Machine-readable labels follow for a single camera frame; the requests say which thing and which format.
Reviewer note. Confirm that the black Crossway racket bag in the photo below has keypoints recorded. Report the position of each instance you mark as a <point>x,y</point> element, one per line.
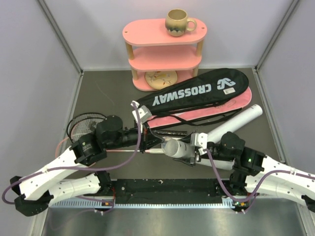
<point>209,89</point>

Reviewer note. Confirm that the beige ceramic mug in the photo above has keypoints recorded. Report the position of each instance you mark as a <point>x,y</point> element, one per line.
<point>177,22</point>

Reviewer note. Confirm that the black badminton racket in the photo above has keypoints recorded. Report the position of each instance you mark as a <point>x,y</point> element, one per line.
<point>78,120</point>

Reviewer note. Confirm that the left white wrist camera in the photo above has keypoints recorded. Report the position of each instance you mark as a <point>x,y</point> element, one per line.
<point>141,113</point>

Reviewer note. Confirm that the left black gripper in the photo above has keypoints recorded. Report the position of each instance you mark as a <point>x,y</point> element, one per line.
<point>148,139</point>

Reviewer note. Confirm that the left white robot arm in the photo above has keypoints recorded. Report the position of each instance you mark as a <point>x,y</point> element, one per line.
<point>71,174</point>

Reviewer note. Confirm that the white shuttlecock tube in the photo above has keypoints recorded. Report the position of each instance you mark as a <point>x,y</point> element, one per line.
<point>235,123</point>
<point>179,149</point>

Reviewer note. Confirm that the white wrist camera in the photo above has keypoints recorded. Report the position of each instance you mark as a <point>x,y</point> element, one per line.
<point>199,140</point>
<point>141,113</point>

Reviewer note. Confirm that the pink racket bag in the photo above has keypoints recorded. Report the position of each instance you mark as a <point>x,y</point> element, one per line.
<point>230,107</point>

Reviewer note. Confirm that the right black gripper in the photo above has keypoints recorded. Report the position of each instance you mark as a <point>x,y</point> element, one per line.
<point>191,161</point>

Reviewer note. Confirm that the pink three-tier shelf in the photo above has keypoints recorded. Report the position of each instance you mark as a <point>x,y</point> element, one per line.
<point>151,48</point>

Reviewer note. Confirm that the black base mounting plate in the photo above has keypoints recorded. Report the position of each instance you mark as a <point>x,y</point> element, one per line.
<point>164,191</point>

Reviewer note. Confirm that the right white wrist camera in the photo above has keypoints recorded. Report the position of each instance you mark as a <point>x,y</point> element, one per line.
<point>199,140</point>

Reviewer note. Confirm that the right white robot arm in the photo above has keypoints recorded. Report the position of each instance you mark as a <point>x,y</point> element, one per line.
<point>242,172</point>

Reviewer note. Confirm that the pink badminton racket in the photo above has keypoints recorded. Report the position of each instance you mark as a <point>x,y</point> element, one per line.
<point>65,143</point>

